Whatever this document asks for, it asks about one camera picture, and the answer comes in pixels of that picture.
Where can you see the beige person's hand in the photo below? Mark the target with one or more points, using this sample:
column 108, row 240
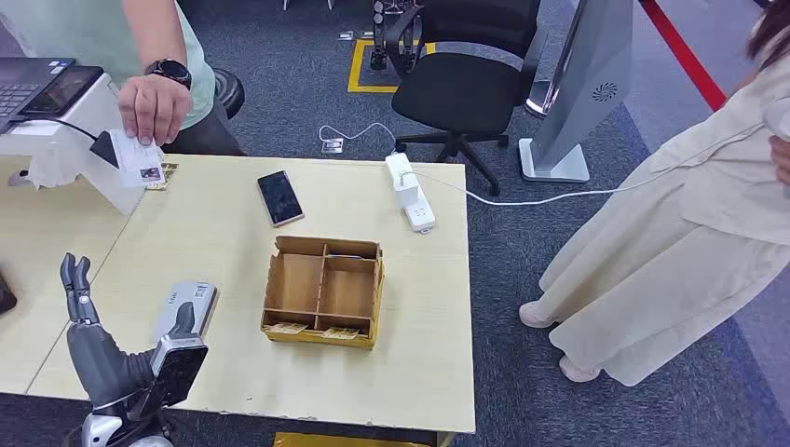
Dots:
column 781, row 160

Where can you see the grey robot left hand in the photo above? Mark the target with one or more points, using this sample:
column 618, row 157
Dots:
column 102, row 370

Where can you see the person's hand with watch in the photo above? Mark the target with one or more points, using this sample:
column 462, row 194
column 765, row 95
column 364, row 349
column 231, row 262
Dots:
column 154, row 108

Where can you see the white ID card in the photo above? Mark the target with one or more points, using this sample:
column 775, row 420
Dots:
column 139, row 163

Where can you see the person's forearm with watch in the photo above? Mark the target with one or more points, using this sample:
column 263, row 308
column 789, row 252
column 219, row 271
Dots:
column 154, row 31

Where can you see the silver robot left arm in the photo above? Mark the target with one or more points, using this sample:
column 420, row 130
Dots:
column 99, row 432

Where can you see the person in pale green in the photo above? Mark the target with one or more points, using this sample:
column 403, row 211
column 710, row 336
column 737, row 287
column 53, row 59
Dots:
column 200, row 74

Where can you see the gold room key card stack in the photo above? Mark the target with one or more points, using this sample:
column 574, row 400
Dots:
column 169, row 176

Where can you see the grey card reader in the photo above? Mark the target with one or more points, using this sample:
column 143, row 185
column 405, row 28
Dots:
column 166, row 311

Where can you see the person in beige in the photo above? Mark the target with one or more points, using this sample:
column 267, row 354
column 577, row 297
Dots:
column 679, row 247

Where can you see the black wristwatch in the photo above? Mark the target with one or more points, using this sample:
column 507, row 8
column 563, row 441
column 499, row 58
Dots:
column 170, row 71

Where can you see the small black square device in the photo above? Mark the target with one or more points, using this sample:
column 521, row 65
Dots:
column 105, row 148

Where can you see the black round stool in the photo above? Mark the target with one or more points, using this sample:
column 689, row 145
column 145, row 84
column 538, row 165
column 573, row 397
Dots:
column 229, row 92

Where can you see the white desk stand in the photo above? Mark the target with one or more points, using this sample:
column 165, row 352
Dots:
column 80, row 160

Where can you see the black phone on stand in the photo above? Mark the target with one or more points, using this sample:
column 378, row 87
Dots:
column 62, row 91

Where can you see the black object at desk edge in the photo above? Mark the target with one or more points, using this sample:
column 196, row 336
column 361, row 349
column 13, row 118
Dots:
column 6, row 296

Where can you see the white crumpled plastic wrap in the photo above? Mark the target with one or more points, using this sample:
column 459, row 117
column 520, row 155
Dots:
column 52, row 174

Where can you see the black laptop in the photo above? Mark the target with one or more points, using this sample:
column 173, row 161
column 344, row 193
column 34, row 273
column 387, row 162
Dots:
column 18, row 86

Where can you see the grey round disc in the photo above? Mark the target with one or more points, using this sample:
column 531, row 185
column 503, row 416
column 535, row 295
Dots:
column 17, row 179

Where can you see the black smartphone rose-gold edge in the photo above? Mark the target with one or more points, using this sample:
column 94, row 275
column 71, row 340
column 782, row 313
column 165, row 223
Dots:
column 281, row 199

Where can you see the white furniture legs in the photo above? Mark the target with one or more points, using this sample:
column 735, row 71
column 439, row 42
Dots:
column 287, row 5

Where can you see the silver floor socket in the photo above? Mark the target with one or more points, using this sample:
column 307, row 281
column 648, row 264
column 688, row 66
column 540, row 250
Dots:
column 332, row 146

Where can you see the grey kiosk stand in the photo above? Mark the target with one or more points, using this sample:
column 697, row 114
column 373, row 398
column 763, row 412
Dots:
column 586, row 92

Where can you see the wooden compartment box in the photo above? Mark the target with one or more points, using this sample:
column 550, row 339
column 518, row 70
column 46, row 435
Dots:
column 296, row 284

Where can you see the black metal equipment legs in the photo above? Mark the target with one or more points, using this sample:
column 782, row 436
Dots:
column 378, row 37

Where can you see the yellow box under desk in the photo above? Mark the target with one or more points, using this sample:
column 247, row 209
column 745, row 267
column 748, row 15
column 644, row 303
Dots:
column 345, row 441

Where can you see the white plug adapter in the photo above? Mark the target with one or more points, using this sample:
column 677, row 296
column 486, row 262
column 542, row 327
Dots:
column 407, row 191

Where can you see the white power strip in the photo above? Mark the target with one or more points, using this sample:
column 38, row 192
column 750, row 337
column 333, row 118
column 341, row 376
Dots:
column 421, row 216

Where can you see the pale shoe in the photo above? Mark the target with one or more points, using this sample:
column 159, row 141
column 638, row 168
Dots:
column 577, row 371
column 534, row 316

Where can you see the black office chair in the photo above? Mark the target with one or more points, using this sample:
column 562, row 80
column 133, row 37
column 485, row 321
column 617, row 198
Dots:
column 457, row 92

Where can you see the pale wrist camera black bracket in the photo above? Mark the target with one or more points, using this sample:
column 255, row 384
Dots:
column 179, row 370

